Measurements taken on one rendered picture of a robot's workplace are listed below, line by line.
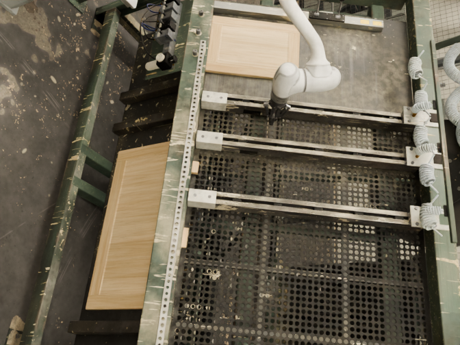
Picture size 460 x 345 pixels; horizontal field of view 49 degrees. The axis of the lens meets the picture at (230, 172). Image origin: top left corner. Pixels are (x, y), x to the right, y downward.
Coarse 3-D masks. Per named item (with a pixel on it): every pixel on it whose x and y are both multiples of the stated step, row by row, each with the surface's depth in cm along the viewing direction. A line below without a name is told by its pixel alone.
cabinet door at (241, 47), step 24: (216, 24) 275; (240, 24) 276; (264, 24) 277; (216, 48) 268; (240, 48) 269; (264, 48) 270; (288, 48) 271; (216, 72) 262; (240, 72) 262; (264, 72) 263
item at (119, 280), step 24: (168, 144) 272; (120, 168) 283; (144, 168) 274; (120, 192) 275; (144, 192) 266; (120, 216) 267; (144, 216) 259; (120, 240) 260; (144, 240) 252; (96, 264) 260; (120, 264) 253; (144, 264) 245; (96, 288) 253; (120, 288) 246; (144, 288) 239
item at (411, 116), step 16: (208, 96) 248; (224, 96) 248; (240, 96) 249; (240, 112) 253; (256, 112) 252; (288, 112) 249; (304, 112) 248; (320, 112) 248; (336, 112) 249; (352, 112) 251; (368, 112) 250; (384, 112) 251; (416, 112) 240; (432, 112) 248; (384, 128) 254; (400, 128) 253
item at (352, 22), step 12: (216, 12) 280; (228, 12) 280; (240, 12) 279; (252, 12) 278; (264, 12) 278; (276, 12) 278; (324, 24) 281; (336, 24) 280; (348, 24) 279; (360, 24) 279; (372, 24) 279
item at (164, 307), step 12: (204, 48) 262; (192, 96) 249; (192, 108) 246; (192, 132) 240; (180, 180) 229; (180, 204) 224; (180, 216) 222; (168, 264) 212; (168, 288) 208; (168, 300) 206
